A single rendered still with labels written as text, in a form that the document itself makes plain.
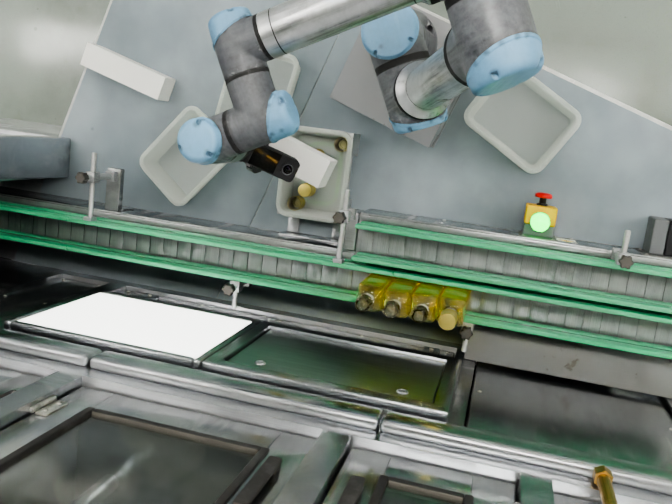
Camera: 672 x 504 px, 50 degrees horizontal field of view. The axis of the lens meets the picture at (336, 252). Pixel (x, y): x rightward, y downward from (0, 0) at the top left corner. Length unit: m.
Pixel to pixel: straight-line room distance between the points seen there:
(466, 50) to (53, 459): 0.84
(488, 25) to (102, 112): 1.27
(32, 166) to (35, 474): 1.08
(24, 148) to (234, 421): 1.01
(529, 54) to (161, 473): 0.80
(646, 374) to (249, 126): 1.05
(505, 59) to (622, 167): 0.77
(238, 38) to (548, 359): 1.00
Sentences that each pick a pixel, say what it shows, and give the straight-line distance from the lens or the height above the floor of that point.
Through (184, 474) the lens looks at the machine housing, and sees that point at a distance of 1.10.
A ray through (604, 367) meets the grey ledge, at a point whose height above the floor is 0.88.
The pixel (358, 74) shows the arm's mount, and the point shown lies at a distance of 1.72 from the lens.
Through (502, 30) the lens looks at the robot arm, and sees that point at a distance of 1.09.
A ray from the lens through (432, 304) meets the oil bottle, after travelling 1.48.
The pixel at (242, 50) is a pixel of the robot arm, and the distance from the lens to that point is 1.19.
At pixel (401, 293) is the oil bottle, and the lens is 1.49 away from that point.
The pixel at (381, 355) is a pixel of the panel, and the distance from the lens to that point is 1.57.
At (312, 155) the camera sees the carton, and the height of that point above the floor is 1.12.
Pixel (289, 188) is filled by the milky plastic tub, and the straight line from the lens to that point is 1.82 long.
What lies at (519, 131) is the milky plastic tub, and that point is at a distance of 1.78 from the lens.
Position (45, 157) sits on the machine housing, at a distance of 2.05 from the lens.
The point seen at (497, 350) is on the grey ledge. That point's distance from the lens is 1.71.
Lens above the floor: 2.53
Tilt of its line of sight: 74 degrees down
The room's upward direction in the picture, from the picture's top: 119 degrees counter-clockwise
